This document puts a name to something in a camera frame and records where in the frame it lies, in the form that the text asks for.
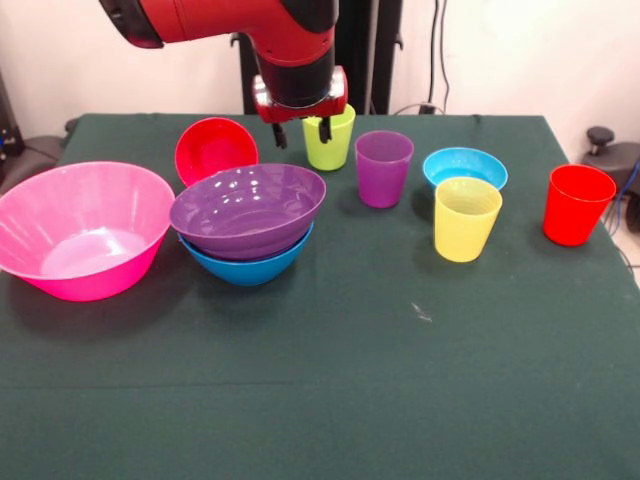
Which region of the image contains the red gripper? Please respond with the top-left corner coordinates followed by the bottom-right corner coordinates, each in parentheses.
top-left (252, 65), bottom-right (349, 150)

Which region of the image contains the small crimson bowl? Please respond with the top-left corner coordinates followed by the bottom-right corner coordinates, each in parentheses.
top-left (174, 117), bottom-right (260, 187)

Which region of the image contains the purple cup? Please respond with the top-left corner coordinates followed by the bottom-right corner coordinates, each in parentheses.
top-left (354, 130), bottom-right (415, 210)

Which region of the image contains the large purple bowl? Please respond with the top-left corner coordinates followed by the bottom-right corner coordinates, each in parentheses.
top-left (169, 163), bottom-right (327, 260)

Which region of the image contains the large blue bowl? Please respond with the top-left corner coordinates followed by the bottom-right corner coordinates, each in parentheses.
top-left (178, 222), bottom-right (315, 287)

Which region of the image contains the green cup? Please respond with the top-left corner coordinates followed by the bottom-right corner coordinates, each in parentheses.
top-left (302, 103), bottom-right (357, 172)

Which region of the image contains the small light blue bowl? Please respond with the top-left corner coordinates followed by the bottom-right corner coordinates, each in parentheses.
top-left (422, 147), bottom-right (509, 194)

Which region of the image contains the yellow cup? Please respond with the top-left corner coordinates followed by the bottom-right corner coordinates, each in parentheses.
top-left (433, 177), bottom-right (503, 263)

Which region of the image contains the dark green table cloth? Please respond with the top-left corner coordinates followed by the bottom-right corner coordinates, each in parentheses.
top-left (0, 112), bottom-right (640, 480)

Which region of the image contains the large pink bowl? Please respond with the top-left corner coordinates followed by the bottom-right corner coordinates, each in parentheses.
top-left (0, 161), bottom-right (176, 303)

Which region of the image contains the red cup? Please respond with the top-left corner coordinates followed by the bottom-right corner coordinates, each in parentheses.
top-left (543, 164), bottom-right (618, 247)

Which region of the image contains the black equipment box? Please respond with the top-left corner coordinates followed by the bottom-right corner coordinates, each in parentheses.
top-left (0, 69), bottom-right (24, 161)

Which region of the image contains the black knob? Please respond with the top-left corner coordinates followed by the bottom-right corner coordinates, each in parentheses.
top-left (586, 126), bottom-right (615, 155)

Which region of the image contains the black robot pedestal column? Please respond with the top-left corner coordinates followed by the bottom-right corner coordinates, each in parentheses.
top-left (230, 0), bottom-right (404, 116)

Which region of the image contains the black wall cable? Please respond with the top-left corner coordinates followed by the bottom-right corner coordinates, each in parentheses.
top-left (428, 0), bottom-right (451, 114)

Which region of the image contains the black pedestal leg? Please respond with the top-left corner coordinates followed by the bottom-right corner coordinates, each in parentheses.
top-left (0, 135), bottom-right (66, 201)
top-left (581, 142), bottom-right (640, 211)

